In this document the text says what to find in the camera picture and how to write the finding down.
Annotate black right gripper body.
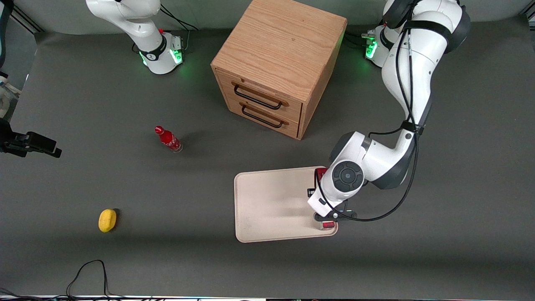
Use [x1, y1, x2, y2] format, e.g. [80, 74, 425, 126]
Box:
[0, 119, 29, 158]

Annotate red snack bag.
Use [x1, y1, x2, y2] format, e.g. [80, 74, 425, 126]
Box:
[315, 167, 337, 230]

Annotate beige rectangular tray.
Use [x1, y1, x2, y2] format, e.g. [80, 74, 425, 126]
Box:
[234, 166, 338, 243]

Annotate wooden drawer front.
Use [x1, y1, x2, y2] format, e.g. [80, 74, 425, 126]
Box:
[227, 99, 300, 139]
[217, 69, 303, 122]

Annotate yellow lemon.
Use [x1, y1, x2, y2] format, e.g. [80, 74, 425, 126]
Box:
[98, 209, 117, 233]

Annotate red cola bottle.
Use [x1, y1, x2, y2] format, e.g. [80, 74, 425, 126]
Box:
[154, 125, 183, 153]

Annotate wooden two-drawer cabinet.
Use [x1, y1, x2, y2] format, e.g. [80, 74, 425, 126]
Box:
[211, 0, 348, 140]

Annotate black metal drawer handle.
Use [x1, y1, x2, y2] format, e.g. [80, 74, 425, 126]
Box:
[241, 102, 290, 128]
[232, 82, 289, 110]

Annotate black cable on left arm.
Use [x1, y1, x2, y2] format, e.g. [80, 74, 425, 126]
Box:
[321, 0, 419, 222]

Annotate looped thin black cable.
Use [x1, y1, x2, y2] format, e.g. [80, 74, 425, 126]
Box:
[66, 260, 112, 298]

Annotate black left arm base cables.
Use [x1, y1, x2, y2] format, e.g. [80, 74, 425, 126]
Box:
[344, 10, 392, 47]

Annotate black arm base cables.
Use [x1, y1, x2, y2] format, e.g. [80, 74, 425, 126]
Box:
[344, 10, 392, 47]
[160, 4, 199, 32]

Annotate black right arm base cables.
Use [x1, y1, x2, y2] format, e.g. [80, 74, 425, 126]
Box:
[160, 4, 199, 32]

